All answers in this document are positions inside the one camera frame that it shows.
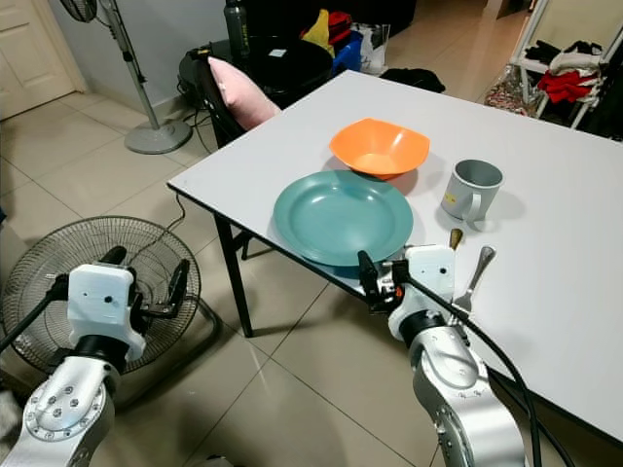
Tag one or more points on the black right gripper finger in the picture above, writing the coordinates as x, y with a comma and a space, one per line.
369, 272
399, 270

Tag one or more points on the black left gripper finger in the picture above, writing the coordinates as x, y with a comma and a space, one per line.
180, 282
114, 256

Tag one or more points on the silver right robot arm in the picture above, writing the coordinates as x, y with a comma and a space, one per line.
458, 389

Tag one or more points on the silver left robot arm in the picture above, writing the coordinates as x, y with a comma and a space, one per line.
73, 409

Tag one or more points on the teal round plate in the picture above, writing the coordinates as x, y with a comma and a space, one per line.
341, 219

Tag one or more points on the grey mug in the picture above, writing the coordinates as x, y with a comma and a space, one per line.
467, 195

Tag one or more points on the orange bowl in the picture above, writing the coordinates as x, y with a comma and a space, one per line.
380, 146

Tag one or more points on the black chair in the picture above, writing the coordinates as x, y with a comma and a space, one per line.
216, 107

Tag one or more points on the white table with black legs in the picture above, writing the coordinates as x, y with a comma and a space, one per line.
535, 146

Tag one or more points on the black bundle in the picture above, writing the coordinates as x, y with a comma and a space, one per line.
412, 78

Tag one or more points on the pink pillow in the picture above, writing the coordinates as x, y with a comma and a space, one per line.
243, 95

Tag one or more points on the black round side table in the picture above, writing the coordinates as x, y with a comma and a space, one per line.
287, 70

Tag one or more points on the cream panel door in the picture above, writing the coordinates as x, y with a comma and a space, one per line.
29, 53

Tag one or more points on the blue bag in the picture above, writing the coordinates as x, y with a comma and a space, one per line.
347, 53

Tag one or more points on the white plastic bag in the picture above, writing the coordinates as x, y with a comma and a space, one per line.
372, 47

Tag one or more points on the white clothes drying rack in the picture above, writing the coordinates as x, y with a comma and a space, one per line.
531, 68

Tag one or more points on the yellow cloth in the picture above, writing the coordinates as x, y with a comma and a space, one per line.
317, 31

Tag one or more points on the red bag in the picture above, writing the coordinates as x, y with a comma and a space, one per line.
341, 27

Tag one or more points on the red garment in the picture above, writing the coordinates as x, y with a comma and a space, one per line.
567, 86

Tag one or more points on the dark drinking bottle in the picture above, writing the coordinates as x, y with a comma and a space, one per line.
236, 29

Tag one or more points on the black garment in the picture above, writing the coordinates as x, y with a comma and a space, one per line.
543, 51

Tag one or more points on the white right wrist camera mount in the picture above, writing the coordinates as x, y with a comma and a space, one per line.
426, 282

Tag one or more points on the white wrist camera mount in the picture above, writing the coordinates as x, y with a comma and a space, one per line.
426, 282
102, 302

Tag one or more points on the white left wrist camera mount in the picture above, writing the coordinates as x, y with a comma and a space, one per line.
102, 302

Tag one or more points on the grey pedestal fan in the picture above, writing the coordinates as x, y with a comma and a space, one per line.
156, 136

